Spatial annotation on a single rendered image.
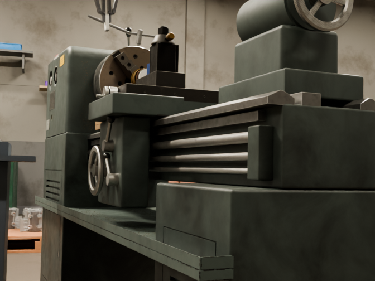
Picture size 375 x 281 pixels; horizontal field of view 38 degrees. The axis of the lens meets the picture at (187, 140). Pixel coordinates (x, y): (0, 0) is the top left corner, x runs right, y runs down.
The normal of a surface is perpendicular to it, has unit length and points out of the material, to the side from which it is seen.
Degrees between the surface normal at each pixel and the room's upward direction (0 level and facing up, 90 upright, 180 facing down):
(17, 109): 90
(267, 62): 90
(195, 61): 90
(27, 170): 90
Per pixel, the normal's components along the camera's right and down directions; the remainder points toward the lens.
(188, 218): -0.92, -0.04
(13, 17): 0.27, -0.04
